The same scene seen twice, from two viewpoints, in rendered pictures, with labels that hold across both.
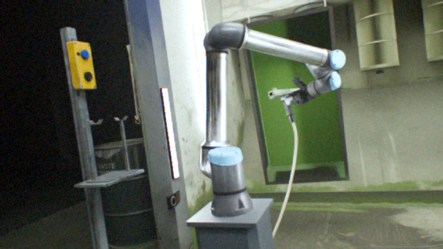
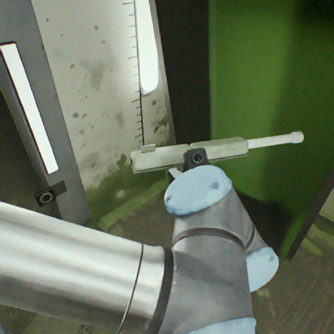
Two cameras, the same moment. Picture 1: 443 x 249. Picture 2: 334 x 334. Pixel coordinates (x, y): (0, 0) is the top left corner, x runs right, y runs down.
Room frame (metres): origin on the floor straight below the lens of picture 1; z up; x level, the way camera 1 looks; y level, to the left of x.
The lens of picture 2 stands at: (1.52, -0.61, 1.54)
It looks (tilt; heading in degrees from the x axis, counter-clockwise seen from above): 40 degrees down; 23
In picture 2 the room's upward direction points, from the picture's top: straight up
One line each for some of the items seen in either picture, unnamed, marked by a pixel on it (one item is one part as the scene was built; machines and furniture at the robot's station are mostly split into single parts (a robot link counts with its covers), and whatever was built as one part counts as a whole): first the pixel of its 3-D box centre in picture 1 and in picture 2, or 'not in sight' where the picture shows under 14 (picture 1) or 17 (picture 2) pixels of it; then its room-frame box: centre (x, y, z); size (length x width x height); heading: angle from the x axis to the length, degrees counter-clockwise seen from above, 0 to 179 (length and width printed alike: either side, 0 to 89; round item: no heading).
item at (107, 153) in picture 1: (133, 189); not in sight; (2.98, 0.86, 0.44); 0.59 x 0.58 x 0.89; 48
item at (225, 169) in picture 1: (225, 167); not in sight; (1.44, -0.01, 0.83); 0.17 x 0.15 x 0.18; 16
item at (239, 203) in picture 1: (230, 198); not in sight; (1.43, -0.01, 0.69); 0.19 x 0.19 x 0.10
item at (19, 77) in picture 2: (169, 133); (33, 118); (2.24, 0.35, 0.96); 0.06 x 0.02 x 0.63; 158
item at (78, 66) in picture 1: (81, 66); not in sight; (1.83, 0.72, 1.42); 0.12 x 0.06 x 0.26; 158
